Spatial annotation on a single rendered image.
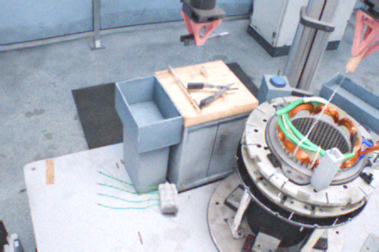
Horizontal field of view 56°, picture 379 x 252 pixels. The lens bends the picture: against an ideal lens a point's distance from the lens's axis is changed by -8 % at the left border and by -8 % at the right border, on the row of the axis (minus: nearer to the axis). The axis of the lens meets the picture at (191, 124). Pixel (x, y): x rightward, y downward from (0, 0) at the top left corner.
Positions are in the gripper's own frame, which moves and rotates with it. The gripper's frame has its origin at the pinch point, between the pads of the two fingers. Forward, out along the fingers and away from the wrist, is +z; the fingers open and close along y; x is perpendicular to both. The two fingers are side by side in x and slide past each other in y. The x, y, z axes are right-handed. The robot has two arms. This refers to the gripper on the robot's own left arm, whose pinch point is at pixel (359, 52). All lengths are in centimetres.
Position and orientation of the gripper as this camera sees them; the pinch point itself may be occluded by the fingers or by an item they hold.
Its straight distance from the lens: 73.2
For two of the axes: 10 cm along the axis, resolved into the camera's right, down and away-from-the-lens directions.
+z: -4.4, 7.7, 4.6
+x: -2.9, -6.1, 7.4
